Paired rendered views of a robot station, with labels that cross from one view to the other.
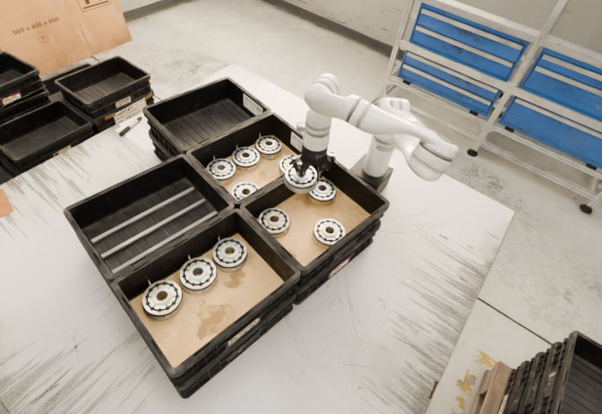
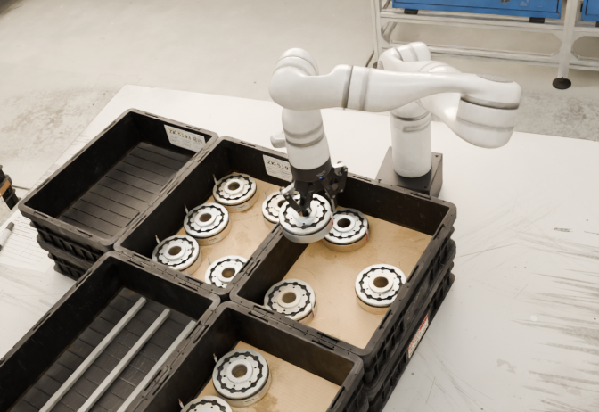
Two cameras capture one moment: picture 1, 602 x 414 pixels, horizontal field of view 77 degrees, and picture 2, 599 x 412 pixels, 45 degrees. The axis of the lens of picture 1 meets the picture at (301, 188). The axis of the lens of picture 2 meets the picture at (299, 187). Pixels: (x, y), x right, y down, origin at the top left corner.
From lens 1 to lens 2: 0.19 m
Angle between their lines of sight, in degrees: 6
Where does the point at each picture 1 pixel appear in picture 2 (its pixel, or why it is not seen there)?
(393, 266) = (502, 304)
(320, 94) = (291, 82)
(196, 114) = (102, 184)
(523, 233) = not seen: outside the picture
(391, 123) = (409, 86)
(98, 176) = not seen: outside the picture
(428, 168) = (488, 128)
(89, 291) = not seen: outside the picture
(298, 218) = (325, 283)
